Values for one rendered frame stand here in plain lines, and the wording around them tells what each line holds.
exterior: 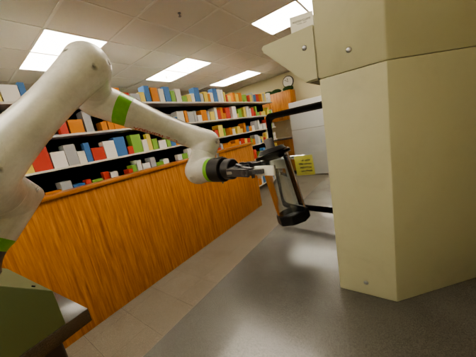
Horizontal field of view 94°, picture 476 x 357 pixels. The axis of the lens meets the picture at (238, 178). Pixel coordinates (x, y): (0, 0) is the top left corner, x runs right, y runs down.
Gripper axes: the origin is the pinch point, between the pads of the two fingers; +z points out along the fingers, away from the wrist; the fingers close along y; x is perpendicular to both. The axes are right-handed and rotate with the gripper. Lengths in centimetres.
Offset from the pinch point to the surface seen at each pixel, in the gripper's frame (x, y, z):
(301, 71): -22.1, -14.0, 16.0
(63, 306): 28, -51, -48
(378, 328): 27.2, -22.0, 28.2
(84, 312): 28, -48, -39
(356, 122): -10.6, -13.9, 25.4
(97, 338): 123, -23, -159
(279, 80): -129, 542, -236
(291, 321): 27.4, -27.5, 13.3
